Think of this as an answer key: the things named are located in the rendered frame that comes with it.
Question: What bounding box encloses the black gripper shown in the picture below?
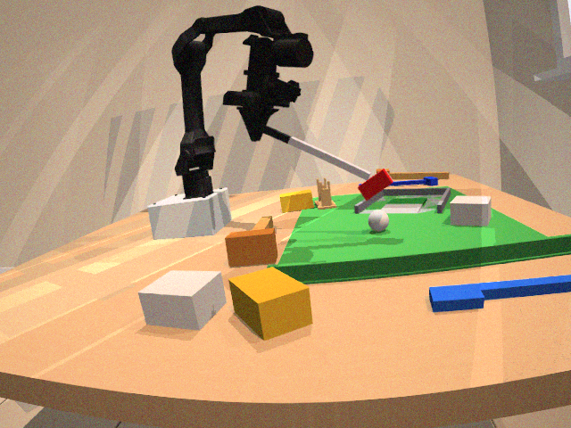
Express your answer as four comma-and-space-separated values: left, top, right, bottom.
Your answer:
223, 65, 290, 142

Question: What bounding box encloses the red golf putter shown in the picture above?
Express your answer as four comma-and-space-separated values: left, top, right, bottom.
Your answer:
260, 124, 393, 200

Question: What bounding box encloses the green flat mat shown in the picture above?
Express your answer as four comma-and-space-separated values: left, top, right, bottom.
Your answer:
278, 188, 571, 285

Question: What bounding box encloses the white golf ball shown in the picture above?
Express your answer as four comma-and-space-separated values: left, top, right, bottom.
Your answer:
368, 210, 389, 231

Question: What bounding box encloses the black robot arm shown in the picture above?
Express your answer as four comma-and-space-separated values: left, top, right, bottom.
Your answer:
171, 5, 313, 201

